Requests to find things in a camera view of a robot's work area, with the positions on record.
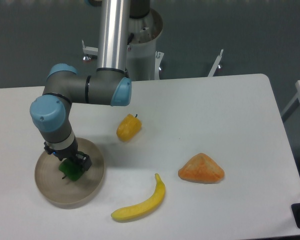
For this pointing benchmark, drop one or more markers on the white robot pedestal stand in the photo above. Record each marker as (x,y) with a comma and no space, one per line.
(143,61)

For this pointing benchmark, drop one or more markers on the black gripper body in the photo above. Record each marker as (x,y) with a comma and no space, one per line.
(69,151)

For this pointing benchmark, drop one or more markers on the orange toy pumpkin wedge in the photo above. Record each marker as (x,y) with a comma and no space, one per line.
(201,169)

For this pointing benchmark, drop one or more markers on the yellow toy pepper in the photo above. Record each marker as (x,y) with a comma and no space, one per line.
(128,127)

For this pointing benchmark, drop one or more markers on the yellow toy banana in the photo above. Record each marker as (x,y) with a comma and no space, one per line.
(141,209)

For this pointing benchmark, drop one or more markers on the beige round plate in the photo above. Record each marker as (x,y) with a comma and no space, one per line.
(60,190)

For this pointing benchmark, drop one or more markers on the green toy pepper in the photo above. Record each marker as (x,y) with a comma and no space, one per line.
(70,170)

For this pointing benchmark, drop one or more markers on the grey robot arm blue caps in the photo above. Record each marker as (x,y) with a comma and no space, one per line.
(110,86)

